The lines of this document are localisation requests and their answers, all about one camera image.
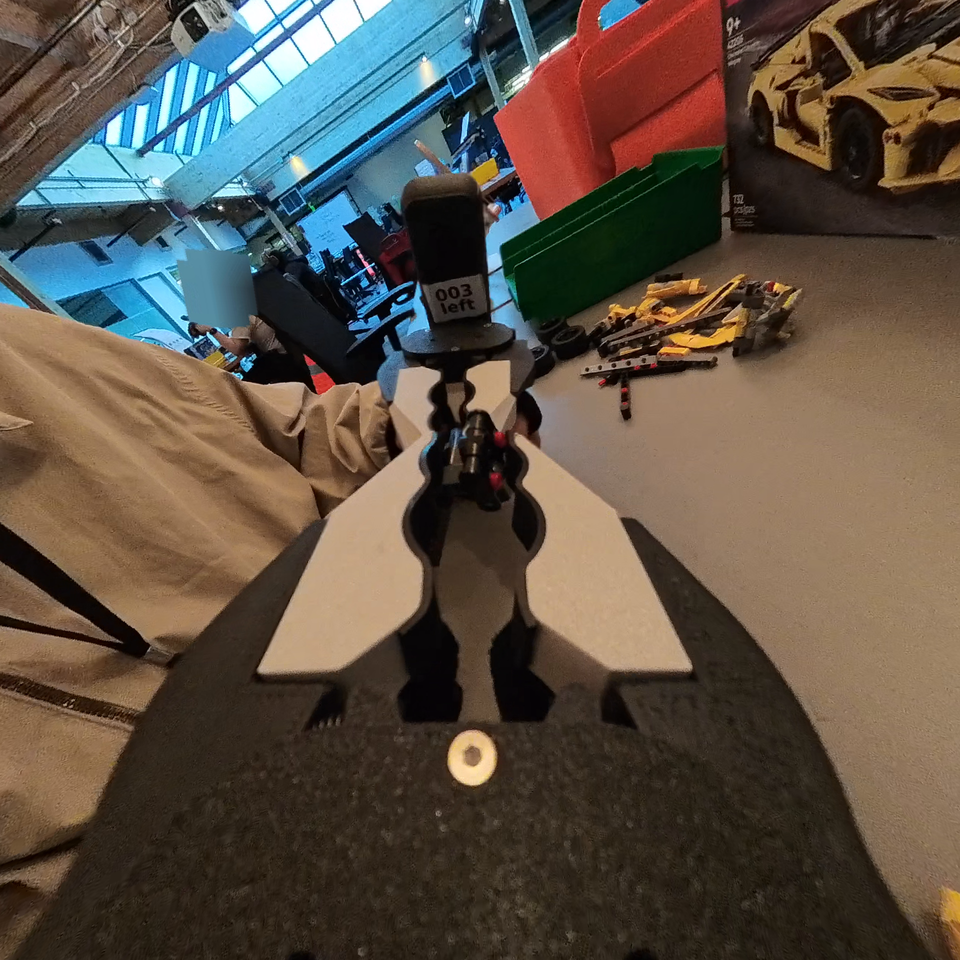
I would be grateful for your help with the grey desk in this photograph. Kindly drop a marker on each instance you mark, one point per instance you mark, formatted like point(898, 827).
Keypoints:
point(787, 487)

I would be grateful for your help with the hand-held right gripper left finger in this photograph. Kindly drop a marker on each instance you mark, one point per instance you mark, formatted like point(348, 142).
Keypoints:
point(352, 592)

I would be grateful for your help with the black office chair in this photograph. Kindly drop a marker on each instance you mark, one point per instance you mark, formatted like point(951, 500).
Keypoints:
point(315, 322)

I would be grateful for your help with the black toy tyre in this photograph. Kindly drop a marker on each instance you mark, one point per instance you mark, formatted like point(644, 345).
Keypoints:
point(541, 362)
point(570, 343)
point(550, 328)

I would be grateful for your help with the pile of yellow car parts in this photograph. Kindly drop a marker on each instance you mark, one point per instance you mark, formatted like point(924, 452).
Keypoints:
point(697, 330)

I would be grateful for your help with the red plastic carrier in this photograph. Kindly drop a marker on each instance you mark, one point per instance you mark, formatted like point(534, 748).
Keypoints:
point(622, 97)

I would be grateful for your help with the toy car box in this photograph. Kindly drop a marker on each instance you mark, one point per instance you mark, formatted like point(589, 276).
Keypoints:
point(847, 112)

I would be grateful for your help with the beige jacket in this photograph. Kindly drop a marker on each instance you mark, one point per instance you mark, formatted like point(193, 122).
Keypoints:
point(60, 750)

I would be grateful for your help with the whiteboard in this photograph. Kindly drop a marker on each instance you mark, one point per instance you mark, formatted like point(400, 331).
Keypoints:
point(326, 225)

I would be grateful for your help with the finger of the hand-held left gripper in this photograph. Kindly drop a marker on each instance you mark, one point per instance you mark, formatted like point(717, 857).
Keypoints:
point(501, 394)
point(409, 397)

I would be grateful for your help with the black brick assembly red pins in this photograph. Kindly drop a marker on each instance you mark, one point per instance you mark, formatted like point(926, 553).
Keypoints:
point(476, 457)

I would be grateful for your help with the green storage bin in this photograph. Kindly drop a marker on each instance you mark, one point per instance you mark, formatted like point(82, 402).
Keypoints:
point(615, 240)

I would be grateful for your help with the white ceiling camera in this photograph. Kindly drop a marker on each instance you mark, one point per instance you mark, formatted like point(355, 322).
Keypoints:
point(199, 22)

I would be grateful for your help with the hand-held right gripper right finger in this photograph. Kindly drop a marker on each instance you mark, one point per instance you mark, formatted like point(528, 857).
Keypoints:
point(600, 592)

